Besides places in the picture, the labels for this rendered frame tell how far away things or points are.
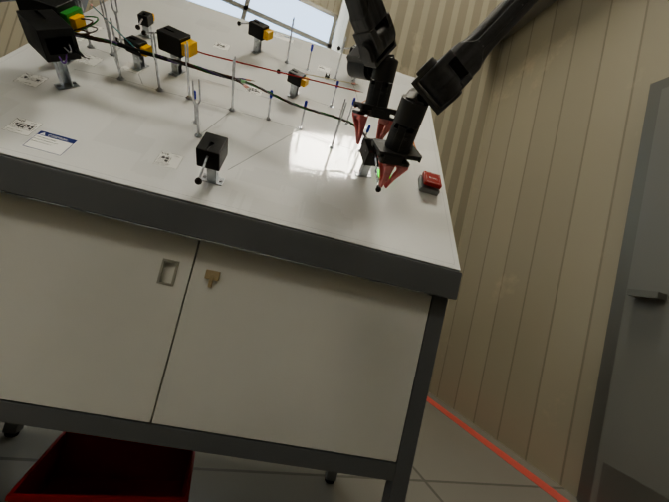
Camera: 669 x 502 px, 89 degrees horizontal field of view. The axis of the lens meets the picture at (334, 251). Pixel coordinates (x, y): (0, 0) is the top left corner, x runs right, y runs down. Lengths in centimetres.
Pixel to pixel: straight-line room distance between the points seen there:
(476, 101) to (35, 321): 338
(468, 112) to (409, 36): 82
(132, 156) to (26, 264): 30
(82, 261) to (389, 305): 66
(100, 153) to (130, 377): 47
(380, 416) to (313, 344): 23
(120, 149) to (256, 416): 65
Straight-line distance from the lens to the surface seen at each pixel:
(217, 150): 74
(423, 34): 351
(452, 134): 331
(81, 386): 90
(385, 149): 75
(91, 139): 93
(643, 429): 212
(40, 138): 95
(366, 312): 80
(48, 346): 91
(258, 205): 77
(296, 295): 77
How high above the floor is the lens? 79
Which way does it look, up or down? 4 degrees up
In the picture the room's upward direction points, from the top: 13 degrees clockwise
